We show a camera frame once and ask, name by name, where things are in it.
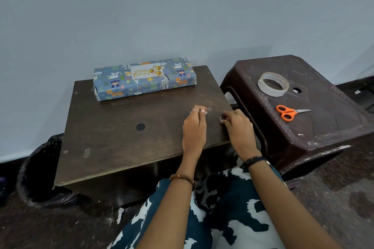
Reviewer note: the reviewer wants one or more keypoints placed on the teal white patterned trousers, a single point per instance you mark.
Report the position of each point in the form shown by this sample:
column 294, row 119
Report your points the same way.
column 233, row 211

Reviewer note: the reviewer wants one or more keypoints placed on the blue animal-print wrapping paper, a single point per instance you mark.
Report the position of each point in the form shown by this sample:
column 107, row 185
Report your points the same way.
column 111, row 85

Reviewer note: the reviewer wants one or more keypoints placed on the small brown wooden table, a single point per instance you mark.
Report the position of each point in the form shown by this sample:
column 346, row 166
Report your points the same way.
column 117, row 129

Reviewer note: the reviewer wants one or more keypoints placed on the white card with gold stickers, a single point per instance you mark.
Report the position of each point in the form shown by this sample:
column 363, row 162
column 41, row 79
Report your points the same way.
column 140, row 72

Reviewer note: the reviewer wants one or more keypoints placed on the person's right hand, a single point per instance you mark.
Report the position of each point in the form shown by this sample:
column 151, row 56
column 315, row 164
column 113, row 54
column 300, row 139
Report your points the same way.
column 241, row 135

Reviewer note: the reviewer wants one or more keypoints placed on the black trash bin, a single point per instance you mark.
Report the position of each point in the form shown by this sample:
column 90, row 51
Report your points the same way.
column 35, row 176

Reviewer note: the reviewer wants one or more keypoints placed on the person's left hand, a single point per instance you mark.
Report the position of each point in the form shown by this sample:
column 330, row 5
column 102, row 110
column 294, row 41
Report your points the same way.
column 194, row 132

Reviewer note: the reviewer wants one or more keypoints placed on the person's left forearm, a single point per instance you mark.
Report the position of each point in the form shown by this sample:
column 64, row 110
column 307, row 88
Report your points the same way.
column 166, row 208

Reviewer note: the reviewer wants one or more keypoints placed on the clear tape roll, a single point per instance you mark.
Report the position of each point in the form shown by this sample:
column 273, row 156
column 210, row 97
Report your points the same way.
column 261, row 86

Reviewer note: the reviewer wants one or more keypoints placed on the brown plastic stool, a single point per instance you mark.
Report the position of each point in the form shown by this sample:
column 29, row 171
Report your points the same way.
column 327, row 129

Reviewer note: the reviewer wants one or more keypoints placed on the person's right forearm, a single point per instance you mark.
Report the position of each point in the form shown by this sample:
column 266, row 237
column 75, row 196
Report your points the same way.
column 286, row 205

